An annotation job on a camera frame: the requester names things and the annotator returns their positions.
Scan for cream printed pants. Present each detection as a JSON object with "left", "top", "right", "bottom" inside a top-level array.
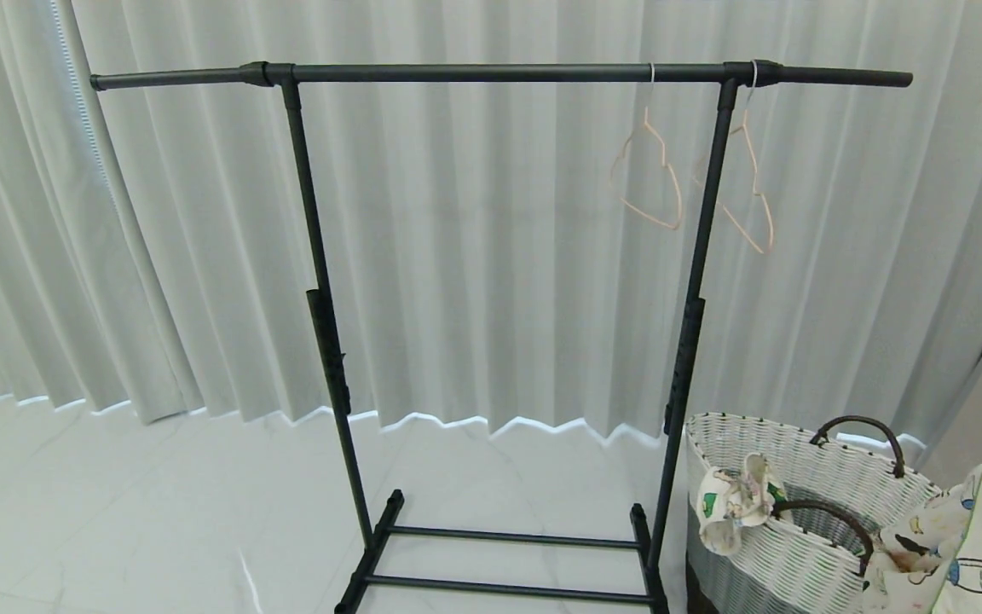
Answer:
[{"left": 696, "top": 452, "right": 792, "bottom": 557}]

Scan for black clothes rack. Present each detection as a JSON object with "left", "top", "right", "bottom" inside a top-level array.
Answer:
[{"left": 89, "top": 60, "right": 914, "bottom": 614}]

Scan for white laundry basket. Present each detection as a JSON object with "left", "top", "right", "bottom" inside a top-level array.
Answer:
[{"left": 684, "top": 412, "right": 944, "bottom": 614}]

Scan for pink clothes hanger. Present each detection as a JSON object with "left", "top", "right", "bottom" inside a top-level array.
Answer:
[
  {"left": 609, "top": 64, "right": 685, "bottom": 231},
  {"left": 694, "top": 61, "right": 775, "bottom": 255}
]

